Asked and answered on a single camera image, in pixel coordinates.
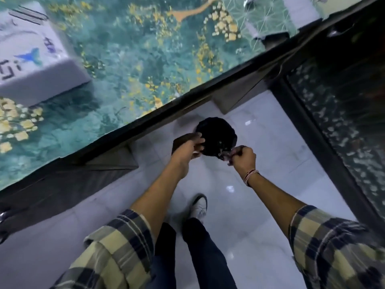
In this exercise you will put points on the person's right hand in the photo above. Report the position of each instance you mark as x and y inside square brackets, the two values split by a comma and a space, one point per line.
[243, 161]

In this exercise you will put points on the person's left hand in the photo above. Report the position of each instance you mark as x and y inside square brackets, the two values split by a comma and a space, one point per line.
[184, 151]

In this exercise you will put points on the person's left fingers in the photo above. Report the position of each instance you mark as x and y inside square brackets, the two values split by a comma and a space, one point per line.
[198, 143]

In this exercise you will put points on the person's right fingers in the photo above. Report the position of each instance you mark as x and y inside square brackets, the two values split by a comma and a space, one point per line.
[232, 155]

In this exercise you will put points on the black cloth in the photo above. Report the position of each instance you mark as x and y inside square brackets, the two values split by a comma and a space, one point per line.
[217, 136]

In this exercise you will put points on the person's left forearm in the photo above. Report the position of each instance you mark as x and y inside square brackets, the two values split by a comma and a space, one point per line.
[159, 197]

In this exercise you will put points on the person's right forearm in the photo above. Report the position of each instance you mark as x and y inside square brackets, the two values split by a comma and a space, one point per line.
[275, 197]

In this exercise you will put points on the red and white thread wristband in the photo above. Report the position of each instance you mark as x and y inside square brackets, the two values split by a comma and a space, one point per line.
[251, 176]

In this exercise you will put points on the white sneaker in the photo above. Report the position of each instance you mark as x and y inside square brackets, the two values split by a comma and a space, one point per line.
[199, 207]

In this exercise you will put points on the teal floral bedsheet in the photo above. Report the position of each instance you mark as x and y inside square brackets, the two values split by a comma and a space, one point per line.
[144, 57]

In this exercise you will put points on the dark blue jeans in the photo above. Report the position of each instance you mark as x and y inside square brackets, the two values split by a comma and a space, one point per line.
[204, 255]

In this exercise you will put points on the dark glass panel cabinet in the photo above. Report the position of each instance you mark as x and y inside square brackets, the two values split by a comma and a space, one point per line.
[340, 96]

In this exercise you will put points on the plaid flannel shirt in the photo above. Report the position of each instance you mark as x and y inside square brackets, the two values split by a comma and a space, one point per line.
[120, 252]

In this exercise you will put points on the white geometric patterned blanket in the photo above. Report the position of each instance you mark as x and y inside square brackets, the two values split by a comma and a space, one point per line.
[261, 18]

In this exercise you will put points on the plain white pillow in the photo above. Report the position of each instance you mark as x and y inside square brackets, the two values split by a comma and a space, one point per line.
[302, 7]

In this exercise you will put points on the white printed pillow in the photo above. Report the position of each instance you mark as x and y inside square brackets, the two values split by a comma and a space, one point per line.
[33, 57]

